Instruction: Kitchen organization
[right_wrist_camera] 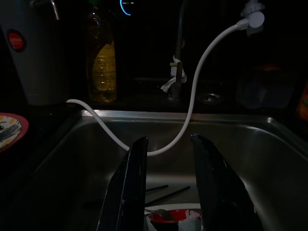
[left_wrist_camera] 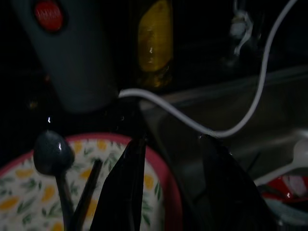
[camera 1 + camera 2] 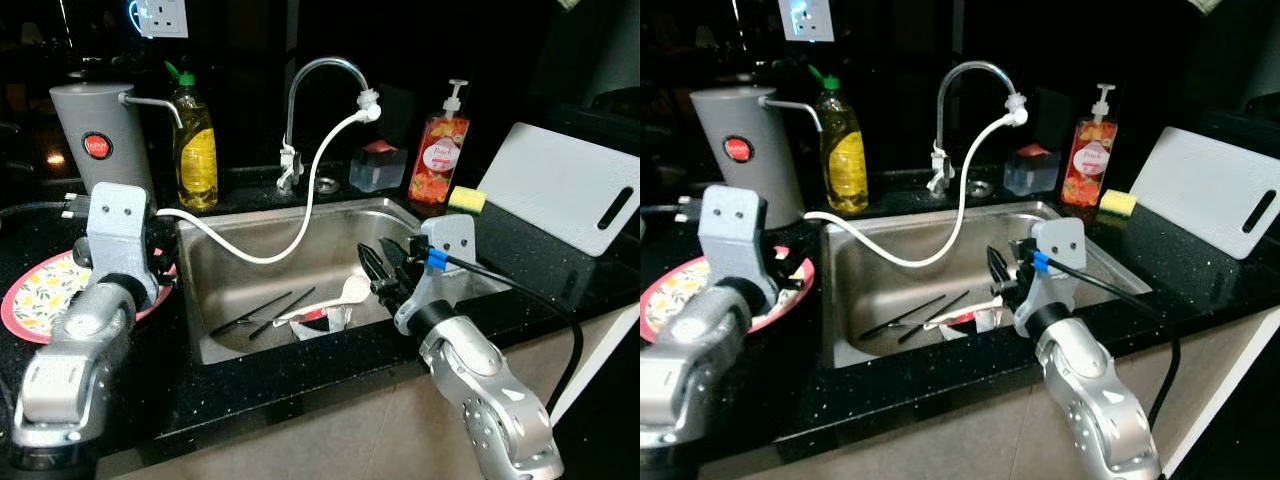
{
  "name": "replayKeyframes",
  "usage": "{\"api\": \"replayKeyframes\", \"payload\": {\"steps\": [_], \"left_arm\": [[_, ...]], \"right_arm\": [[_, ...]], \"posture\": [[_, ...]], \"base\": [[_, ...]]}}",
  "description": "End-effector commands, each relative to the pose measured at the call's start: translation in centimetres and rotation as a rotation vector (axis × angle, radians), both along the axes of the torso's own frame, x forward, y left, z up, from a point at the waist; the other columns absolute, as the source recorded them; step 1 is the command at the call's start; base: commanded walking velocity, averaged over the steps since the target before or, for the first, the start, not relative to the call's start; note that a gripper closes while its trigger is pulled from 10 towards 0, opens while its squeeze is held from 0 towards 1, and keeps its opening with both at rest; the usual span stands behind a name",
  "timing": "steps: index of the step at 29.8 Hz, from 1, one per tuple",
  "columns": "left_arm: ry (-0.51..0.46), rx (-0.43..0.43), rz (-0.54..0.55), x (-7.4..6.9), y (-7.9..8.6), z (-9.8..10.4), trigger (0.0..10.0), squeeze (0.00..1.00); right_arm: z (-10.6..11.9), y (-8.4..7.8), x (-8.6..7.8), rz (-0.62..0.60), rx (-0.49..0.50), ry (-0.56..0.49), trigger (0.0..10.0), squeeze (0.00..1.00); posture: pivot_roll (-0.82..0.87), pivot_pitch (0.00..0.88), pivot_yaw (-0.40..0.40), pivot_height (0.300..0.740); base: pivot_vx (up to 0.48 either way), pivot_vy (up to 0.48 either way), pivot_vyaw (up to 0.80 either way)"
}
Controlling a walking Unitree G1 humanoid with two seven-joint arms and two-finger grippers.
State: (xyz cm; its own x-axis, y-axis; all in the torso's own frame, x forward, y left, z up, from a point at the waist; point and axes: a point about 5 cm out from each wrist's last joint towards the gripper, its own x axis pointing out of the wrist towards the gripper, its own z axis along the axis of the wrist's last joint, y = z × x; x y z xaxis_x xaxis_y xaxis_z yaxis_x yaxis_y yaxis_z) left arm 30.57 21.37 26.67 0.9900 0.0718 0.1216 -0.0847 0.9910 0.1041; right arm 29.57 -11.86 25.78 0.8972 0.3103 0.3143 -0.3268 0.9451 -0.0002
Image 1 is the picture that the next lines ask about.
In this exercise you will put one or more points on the black chopstick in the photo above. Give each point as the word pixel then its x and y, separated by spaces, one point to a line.
pixel 173 193

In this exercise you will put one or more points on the yellow dish soap bottle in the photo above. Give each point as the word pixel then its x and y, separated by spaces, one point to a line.
pixel 103 72

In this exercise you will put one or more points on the round metal countertop cap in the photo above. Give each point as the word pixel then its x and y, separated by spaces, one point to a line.
pixel 209 98

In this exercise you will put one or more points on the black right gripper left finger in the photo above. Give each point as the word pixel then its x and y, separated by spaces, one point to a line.
pixel 130 187

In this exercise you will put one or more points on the metal spoon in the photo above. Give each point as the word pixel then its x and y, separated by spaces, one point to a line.
pixel 163 213

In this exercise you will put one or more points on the stainless steel sink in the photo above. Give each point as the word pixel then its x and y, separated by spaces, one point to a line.
pixel 240 144

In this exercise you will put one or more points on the red hand soap pump bottle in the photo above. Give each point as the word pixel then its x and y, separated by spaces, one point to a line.
pixel 303 103

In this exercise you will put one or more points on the pink floral plate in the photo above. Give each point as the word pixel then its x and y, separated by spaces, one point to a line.
pixel 14 134

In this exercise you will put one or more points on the grey water filter canister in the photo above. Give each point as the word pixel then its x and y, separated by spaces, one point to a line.
pixel 41 72

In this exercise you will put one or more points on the clear plastic container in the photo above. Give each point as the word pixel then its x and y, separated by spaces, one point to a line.
pixel 264 91

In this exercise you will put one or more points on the chrome gooseneck faucet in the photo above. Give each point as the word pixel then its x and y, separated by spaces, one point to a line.
pixel 179 72

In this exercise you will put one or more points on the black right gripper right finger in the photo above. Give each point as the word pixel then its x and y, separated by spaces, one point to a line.
pixel 221 192

